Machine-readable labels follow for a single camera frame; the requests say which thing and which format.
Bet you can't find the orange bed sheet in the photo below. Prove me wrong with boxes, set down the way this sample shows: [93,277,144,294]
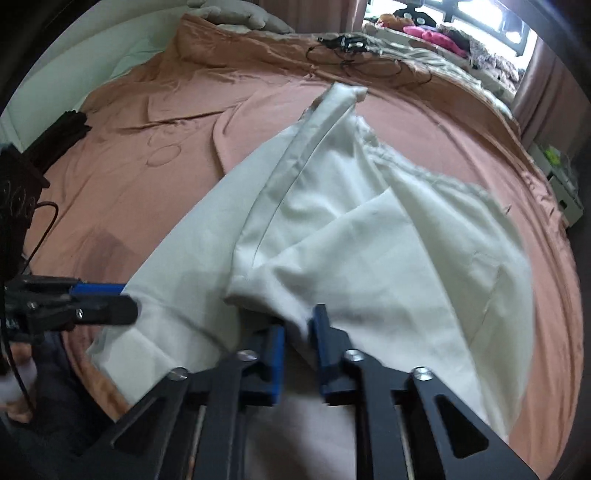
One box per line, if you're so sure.
[21,13,585,480]

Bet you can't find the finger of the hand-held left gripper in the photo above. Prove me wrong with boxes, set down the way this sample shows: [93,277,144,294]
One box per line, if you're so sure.
[27,294,140,332]
[8,275,129,302]

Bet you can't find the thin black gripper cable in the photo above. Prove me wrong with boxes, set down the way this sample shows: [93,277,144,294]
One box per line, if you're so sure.
[9,200,60,414]

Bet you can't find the pink curtain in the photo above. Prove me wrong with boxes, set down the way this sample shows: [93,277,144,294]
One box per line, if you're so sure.
[259,0,371,36]
[512,44,591,141]

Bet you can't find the pale green bed sheet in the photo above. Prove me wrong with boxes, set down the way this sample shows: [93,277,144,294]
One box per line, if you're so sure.
[0,16,186,140]

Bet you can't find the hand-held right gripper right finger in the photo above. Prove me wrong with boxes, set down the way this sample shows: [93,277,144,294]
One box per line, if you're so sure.
[311,304,542,480]

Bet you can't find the cream white garment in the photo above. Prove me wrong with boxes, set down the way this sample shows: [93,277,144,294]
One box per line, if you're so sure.
[85,83,537,480]

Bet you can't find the person's left forearm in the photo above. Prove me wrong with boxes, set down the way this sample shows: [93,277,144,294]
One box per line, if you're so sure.
[0,342,40,423]

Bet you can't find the black cable bundle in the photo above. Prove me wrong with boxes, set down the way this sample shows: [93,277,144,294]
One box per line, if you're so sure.
[305,33,435,89]

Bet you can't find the pile of mixed clothes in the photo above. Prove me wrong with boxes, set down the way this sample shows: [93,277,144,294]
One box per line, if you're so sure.
[362,11,523,94]

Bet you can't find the white plush toy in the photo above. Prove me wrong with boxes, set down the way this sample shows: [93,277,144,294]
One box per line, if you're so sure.
[186,0,297,36]

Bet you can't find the cream duvet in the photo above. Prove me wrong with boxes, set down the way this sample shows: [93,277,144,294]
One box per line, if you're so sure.
[309,31,520,121]

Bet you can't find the white nightstand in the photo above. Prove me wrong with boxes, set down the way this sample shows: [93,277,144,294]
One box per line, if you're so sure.
[525,138,585,228]

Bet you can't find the person's dark clothing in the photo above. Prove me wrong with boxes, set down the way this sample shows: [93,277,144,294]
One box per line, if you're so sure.
[25,329,136,480]

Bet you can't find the pink plush cushion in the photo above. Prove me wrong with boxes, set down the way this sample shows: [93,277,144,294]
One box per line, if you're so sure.
[402,24,470,59]

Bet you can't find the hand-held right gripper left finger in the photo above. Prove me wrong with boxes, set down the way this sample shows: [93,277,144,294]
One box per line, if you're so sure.
[60,324,286,480]

